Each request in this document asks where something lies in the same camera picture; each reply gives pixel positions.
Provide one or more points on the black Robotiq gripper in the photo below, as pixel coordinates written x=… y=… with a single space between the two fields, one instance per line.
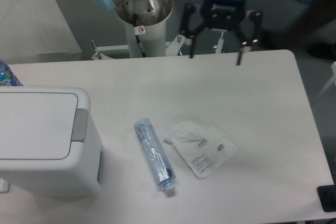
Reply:
x=222 y=15

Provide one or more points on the white push-lid trash can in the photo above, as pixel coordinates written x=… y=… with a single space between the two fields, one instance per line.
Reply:
x=49 y=142

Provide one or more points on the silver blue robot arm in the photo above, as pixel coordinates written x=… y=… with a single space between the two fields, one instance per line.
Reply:
x=145 y=24

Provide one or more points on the clear plastic packaging bag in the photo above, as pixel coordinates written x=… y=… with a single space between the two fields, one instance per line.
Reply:
x=204 y=146

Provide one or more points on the crushed clear plastic bottle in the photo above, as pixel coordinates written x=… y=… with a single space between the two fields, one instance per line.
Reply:
x=156 y=157

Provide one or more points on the white printed t-shirt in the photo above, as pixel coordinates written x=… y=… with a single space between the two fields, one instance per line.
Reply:
x=35 y=31

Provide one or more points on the black device at edge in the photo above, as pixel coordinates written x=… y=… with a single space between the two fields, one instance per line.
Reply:
x=327 y=197

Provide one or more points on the blue labelled water bottle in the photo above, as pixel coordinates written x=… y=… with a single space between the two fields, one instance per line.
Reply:
x=7 y=76

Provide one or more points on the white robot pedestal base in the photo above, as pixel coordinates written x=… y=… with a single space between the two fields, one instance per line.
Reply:
x=143 y=41

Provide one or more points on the white frame at right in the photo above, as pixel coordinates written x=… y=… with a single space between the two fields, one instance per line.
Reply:
x=328 y=84

